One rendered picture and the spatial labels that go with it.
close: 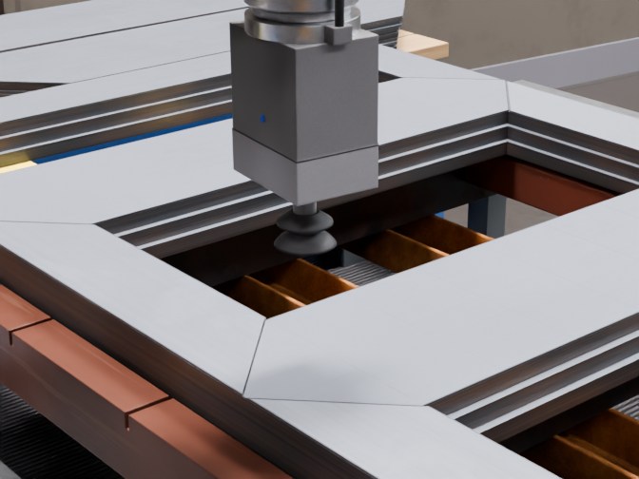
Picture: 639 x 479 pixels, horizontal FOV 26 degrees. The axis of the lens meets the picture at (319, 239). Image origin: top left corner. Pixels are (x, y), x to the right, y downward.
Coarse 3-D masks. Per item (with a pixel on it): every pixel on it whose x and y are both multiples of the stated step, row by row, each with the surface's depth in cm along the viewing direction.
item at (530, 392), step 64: (0, 128) 157; (64, 128) 162; (128, 128) 167; (448, 128) 156; (512, 128) 161; (256, 192) 140; (0, 256) 124; (64, 320) 118; (192, 384) 103; (512, 384) 103; (576, 384) 106; (256, 448) 98; (320, 448) 92
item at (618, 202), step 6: (630, 192) 136; (636, 192) 136; (612, 198) 135; (618, 198) 135; (624, 198) 135; (630, 198) 135; (636, 198) 135; (606, 204) 133; (612, 204) 133; (618, 204) 133; (624, 204) 133; (630, 204) 133; (636, 204) 133; (618, 210) 132; (624, 210) 132; (630, 210) 132; (636, 210) 132; (636, 216) 130
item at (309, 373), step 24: (264, 336) 107; (288, 336) 107; (264, 360) 103; (288, 360) 103; (312, 360) 103; (336, 360) 103; (288, 384) 100; (312, 384) 100; (336, 384) 100; (360, 384) 100; (384, 384) 100
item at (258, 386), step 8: (248, 376) 101; (256, 376) 101; (248, 384) 100; (256, 384) 100; (264, 384) 100; (272, 384) 100; (248, 392) 98; (256, 392) 98; (264, 392) 98; (272, 392) 98; (280, 392) 98; (288, 392) 98
